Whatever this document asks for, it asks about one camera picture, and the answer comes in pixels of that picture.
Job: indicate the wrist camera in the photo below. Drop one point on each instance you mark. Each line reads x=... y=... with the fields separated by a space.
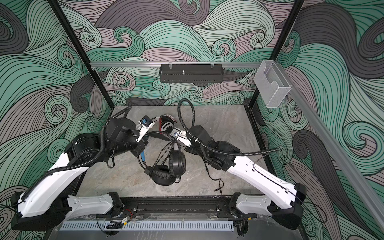
x=181 y=136
x=145 y=124

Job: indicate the clear plastic wall bin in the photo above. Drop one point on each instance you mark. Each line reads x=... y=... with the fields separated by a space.
x=272 y=83

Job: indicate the white headphones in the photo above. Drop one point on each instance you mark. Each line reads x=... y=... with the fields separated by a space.
x=166 y=123

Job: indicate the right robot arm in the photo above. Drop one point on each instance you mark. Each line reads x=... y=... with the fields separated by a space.
x=280 y=200

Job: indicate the white slotted cable duct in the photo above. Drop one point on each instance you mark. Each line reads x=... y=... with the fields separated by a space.
x=182 y=225

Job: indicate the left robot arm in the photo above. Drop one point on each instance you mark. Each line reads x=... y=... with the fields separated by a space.
x=45 y=204

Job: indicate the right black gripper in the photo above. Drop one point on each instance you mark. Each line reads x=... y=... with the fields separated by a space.
x=192 y=149

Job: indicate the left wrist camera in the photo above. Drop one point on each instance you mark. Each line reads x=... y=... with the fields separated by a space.
x=145 y=124

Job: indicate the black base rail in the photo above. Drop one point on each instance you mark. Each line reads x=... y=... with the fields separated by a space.
x=180 y=207

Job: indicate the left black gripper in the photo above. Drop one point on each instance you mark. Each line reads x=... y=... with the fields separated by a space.
x=142 y=144

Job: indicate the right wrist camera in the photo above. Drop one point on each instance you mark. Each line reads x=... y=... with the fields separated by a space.
x=181 y=136

